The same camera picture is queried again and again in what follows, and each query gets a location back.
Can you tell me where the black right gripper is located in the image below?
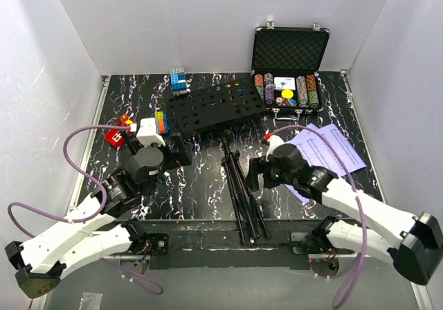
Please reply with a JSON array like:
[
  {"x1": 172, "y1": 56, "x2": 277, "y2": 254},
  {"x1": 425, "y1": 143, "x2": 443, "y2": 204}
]
[{"x1": 242, "y1": 156, "x2": 296, "y2": 192}]

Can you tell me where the black tripod music stand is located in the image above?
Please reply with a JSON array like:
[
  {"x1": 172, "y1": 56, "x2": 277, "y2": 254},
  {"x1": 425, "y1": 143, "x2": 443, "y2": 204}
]
[{"x1": 167, "y1": 76, "x2": 271, "y2": 244}]

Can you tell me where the sheet music page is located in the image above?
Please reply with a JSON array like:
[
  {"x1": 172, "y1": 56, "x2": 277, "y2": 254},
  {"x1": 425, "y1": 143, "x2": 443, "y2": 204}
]
[
  {"x1": 285, "y1": 138, "x2": 312, "y2": 206},
  {"x1": 288, "y1": 124, "x2": 366, "y2": 177}
]

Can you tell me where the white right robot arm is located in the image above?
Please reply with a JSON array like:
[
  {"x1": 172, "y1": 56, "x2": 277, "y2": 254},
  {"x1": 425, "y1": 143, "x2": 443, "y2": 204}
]
[{"x1": 246, "y1": 143, "x2": 442, "y2": 285}]

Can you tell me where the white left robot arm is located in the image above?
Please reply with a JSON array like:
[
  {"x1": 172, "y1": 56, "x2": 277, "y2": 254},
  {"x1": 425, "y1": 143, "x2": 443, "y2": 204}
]
[{"x1": 5, "y1": 133, "x2": 192, "y2": 299}]

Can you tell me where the orange blue toy car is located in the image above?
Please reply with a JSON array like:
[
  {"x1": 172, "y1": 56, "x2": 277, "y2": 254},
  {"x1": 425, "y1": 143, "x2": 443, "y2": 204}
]
[{"x1": 155, "y1": 111, "x2": 170, "y2": 135}]

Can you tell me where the red toy brick house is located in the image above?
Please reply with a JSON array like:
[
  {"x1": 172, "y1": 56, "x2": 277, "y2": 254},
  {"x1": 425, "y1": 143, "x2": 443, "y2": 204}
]
[{"x1": 105, "y1": 114, "x2": 133, "y2": 149}]

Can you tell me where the blue white brick stack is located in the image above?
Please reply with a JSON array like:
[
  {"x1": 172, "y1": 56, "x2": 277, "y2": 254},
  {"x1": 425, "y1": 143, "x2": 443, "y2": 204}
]
[{"x1": 170, "y1": 66, "x2": 190, "y2": 95}]

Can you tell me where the yellow dealer chip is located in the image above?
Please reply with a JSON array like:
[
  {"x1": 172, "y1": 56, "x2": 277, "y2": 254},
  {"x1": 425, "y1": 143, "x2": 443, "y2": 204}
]
[{"x1": 281, "y1": 89, "x2": 294, "y2": 99}]

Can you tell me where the playing card deck box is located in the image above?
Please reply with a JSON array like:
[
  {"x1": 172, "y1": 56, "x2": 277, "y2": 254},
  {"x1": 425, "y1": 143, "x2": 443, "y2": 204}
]
[{"x1": 274, "y1": 77, "x2": 296, "y2": 91}]

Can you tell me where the black poker chip case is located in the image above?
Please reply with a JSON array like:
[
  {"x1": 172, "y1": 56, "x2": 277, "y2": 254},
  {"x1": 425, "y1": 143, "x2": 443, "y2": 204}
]
[{"x1": 251, "y1": 21, "x2": 330, "y2": 121}]

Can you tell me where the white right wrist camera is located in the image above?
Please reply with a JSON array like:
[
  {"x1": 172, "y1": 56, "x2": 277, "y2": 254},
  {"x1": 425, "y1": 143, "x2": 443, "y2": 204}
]
[{"x1": 264, "y1": 133, "x2": 284, "y2": 162}]

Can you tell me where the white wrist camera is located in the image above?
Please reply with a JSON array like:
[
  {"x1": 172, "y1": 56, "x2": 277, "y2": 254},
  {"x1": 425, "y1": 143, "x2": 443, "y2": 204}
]
[
  {"x1": 264, "y1": 133, "x2": 284, "y2": 162},
  {"x1": 136, "y1": 118, "x2": 165, "y2": 147}
]

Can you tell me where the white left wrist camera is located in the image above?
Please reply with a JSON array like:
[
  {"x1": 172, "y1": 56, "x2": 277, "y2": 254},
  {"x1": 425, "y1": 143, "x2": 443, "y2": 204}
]
[{"x1": 136, "y1": 118, "x2": 165, "y2": 147}]

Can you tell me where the yellow blue brick frame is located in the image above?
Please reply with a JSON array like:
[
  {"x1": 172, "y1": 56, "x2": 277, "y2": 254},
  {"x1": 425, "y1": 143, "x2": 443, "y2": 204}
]
[{"x1": 226, "y1": 82, "x2": 246, "y2": 107}]

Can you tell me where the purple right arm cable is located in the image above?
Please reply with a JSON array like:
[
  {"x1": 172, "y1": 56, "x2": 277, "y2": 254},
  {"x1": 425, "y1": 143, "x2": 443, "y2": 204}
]
[{"x1": 268, "y1": 125, "x2": 368, "y2": 310}]

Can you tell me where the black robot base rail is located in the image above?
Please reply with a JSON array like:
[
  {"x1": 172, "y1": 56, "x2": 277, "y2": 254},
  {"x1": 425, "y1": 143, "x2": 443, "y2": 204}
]
[{"x1": 107, "y1": 219, "x2": 350, "y2": 271}]

